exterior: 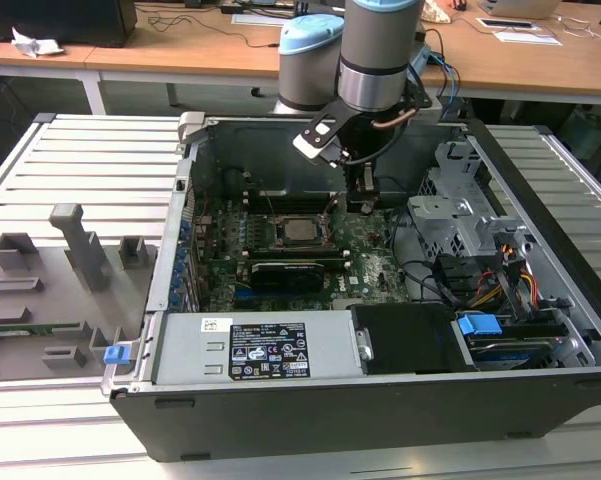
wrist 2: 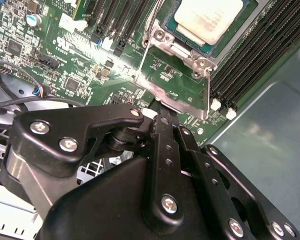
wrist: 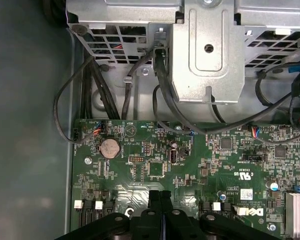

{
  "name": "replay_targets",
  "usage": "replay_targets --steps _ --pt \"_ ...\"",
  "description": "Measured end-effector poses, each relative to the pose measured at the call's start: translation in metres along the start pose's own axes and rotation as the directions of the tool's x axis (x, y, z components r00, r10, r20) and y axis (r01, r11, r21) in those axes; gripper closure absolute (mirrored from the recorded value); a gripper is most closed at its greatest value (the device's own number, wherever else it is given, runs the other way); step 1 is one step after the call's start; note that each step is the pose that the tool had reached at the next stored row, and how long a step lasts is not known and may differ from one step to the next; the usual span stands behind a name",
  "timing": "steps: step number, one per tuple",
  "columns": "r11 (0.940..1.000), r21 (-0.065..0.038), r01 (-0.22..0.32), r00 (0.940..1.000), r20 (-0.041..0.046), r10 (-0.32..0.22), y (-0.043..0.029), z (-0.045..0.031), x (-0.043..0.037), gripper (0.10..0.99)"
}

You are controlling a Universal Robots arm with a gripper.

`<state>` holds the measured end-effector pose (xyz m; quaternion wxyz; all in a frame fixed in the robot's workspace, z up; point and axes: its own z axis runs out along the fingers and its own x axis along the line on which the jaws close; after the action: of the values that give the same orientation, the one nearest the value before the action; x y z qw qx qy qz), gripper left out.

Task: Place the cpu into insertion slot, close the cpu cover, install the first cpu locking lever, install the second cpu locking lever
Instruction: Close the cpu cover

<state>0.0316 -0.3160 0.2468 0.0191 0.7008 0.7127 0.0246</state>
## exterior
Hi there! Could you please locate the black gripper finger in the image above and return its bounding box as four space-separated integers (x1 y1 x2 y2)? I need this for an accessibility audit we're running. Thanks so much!
346 167 383 215

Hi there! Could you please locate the silver topped green CPU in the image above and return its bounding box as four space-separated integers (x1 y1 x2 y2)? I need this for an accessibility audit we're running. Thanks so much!
283 217 320 243

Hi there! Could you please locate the CPU socket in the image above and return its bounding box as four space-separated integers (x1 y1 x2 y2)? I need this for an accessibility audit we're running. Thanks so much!
272 213 337 250

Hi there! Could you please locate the green motherboard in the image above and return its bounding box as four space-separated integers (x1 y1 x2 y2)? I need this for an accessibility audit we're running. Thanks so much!
192 192 416 314

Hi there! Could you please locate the silver perforated drive cage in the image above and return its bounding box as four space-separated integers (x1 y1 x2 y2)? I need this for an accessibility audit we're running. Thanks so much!
407 139 537 281

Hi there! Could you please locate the black graphics card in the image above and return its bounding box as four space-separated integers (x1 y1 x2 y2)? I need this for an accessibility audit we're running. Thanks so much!
248 260 327 295

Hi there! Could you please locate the black plastic drive carrier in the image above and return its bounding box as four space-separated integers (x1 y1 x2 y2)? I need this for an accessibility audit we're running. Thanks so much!
431 252 484 307

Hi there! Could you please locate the black plastic shroud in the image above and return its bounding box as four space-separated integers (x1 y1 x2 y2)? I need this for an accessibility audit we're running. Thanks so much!
350 303 464 377

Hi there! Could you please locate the patterned beige pouch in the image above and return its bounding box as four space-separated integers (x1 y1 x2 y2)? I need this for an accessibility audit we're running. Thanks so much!
422 0 454 25

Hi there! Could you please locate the white paper sheet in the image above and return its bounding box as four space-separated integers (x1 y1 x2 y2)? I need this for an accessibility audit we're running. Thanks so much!
231 13 287 27
494 29 564 47

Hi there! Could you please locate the blue disk carrier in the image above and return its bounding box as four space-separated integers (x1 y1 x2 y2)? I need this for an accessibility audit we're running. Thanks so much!
456 310 502 347

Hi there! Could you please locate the wooden office desk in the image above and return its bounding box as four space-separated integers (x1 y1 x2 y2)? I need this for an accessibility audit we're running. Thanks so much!
419 0 601 107
0 0 301 117

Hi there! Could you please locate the silver laptop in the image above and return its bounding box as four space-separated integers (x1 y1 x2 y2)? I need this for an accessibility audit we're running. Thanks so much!
479 0 564 20

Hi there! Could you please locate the hard disk drive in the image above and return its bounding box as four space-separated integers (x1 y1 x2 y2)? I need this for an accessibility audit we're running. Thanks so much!
464 337 554 372

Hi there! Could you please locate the silver power supply unit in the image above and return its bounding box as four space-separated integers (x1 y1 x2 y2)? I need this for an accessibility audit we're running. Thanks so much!
138 310 357 387

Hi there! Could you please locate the black and grey PC case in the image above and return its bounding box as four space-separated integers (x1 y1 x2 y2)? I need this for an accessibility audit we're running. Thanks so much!
108 110 601 464

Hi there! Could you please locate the blue plastic latch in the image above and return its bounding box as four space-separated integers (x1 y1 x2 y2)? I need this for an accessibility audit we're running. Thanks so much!
102 343 132 367

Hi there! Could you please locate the grey parts rack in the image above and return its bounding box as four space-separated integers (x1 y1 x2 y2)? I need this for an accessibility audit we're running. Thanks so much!
0 202 160 382

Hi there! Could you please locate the green RAM stick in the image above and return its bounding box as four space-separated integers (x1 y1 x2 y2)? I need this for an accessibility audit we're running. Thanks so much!
0 322 84 335

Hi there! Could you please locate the large black box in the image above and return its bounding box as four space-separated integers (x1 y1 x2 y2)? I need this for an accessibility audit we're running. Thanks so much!
0 0 139 50

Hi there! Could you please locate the crumpled white paper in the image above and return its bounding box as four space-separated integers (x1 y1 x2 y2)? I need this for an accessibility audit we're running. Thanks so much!
10 26 66 59

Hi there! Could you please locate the black camera cable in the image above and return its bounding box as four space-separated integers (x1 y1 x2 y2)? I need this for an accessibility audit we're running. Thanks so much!
339 89 417 166

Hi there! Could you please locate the copper braided cable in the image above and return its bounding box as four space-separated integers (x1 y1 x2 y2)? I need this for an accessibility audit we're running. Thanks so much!
371 106 417 132

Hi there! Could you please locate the white wrist camera black mount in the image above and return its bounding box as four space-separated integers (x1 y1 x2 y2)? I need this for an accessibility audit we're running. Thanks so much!
292 102 361 169

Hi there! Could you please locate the blue cable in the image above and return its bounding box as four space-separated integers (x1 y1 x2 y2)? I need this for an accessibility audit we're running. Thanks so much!
424 48 464 121

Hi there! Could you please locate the orange power wire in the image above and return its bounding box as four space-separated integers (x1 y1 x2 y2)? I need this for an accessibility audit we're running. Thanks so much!
470 279 509 308

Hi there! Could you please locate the yellow power wire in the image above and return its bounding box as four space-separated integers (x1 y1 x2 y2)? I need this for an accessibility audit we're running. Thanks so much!
519 267 538 307

